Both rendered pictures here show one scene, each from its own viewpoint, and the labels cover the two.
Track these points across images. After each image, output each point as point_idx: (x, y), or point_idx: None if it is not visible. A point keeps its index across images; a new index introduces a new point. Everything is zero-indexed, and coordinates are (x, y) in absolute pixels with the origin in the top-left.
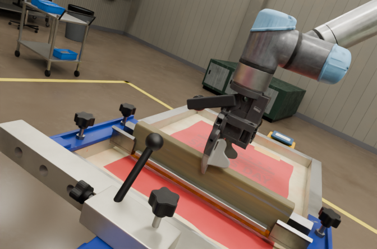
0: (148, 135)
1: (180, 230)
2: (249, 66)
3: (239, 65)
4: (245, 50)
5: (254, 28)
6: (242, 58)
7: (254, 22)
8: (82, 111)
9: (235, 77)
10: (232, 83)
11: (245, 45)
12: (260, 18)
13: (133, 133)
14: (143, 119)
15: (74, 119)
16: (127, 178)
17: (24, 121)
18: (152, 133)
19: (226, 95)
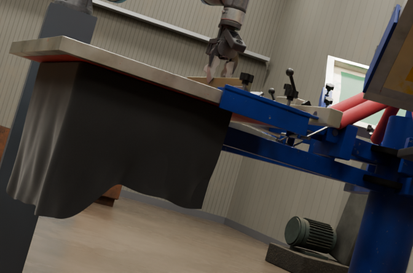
0: (293, 71)
1: (276, 96)
2: (228, 9)
3: (244, 15)
4: (246, 5)
5: None
6: (245, 10)
7: None
8: (293, 90)
9: (243, 22)
10: (240, 26)
11: (246, 2)
12: None
13: (249, 90)
14: (206, 85)
15: (297, 97)
16: (295, 90)
17: (329, 107)
18: (292, 69)
19: (238, 34)
